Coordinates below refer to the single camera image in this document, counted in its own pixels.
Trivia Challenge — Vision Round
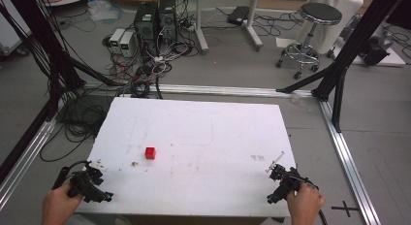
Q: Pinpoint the black flat box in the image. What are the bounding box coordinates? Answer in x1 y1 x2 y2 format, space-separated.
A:
226 5 251 27

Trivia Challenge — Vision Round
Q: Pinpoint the black metal frame post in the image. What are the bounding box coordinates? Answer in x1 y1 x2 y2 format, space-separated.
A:
275 0 410 134
0 0 120 185

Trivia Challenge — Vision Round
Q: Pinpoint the red cube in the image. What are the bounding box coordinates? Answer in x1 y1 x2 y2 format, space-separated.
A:
144 146 157 161

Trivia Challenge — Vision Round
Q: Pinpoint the black machine on white board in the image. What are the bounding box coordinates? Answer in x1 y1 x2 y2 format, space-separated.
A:
333 22 407 68

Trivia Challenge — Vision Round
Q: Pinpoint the small black computer tower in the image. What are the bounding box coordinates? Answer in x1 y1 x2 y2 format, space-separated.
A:
158 0 178 45

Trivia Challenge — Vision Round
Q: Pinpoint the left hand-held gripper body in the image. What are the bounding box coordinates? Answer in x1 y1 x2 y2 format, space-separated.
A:
66 161 109 204

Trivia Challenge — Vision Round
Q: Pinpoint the person's left hand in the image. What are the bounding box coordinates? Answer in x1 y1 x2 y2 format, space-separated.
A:
41 181 84 225

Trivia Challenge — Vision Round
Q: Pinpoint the white cloth cover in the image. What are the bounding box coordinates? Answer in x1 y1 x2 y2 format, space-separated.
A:
295 0 365 55

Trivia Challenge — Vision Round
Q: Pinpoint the large black computer tower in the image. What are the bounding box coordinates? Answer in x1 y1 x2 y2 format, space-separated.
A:
133 1 161 58

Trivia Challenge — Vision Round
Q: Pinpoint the white desk leg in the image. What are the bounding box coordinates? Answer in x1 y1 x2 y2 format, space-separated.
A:
242 0 265 52
193 0 210 55

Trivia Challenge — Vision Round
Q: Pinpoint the clear plastic bag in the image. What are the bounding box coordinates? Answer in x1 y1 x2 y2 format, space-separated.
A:
86 0 125 25

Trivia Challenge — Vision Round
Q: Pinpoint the tangle of black cables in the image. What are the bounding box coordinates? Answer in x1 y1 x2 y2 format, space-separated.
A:
39 85 163 163

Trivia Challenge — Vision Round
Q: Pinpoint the long aluminium floor rail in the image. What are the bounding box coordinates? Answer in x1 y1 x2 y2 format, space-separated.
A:
81 82 315 99

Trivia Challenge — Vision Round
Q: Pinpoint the black round chrome stool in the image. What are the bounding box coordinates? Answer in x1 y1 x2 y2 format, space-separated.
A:
275 2 343 80

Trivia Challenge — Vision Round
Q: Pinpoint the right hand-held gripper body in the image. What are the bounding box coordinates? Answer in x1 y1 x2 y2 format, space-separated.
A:
265 150 310 200

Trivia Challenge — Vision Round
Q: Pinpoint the person's right hand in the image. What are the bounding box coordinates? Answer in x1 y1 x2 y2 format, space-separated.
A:
285 181 327 225

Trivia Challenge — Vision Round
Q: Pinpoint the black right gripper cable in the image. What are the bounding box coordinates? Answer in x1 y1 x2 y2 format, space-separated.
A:
318 209 330 225

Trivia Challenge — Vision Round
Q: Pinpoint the grey power supply unit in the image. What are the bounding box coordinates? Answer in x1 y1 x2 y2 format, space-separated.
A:
109 27 126 54
119 31 138 58

